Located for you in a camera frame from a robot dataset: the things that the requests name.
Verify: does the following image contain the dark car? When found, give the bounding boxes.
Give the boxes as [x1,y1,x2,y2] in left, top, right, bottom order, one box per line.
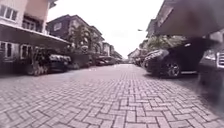
[133,49,151,68]

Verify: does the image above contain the grey brick paved road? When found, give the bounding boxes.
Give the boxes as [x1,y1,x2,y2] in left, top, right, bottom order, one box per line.
[0,63,224,128]

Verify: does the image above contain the building with brown roof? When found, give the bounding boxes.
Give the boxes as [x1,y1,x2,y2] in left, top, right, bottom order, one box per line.
[144,0,224,51]

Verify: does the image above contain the vehicle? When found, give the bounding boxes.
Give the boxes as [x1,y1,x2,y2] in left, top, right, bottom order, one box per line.
[197,46,224,88]

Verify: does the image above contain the black car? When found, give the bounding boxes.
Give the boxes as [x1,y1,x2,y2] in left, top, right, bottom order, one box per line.
[142,37,214,80]

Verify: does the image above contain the dark brown building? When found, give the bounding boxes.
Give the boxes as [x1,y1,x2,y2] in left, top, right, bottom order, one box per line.
[46,13,105,65]

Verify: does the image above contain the tree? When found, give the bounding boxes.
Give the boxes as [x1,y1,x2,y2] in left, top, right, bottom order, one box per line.
[68,24,101,58]

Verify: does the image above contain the row of houses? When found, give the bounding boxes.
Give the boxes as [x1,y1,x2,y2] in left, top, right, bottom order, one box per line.
[99,41,124,64]

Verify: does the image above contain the pale building with carport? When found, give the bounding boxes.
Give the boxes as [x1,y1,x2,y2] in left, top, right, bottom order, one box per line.
[0,0,72,76]

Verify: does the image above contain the row of parked cars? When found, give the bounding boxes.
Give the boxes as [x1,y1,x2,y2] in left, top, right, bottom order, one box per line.
[48,53,124,73]

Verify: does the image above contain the green shrubs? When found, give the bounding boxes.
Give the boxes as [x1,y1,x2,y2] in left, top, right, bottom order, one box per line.
[146,34,186,52]

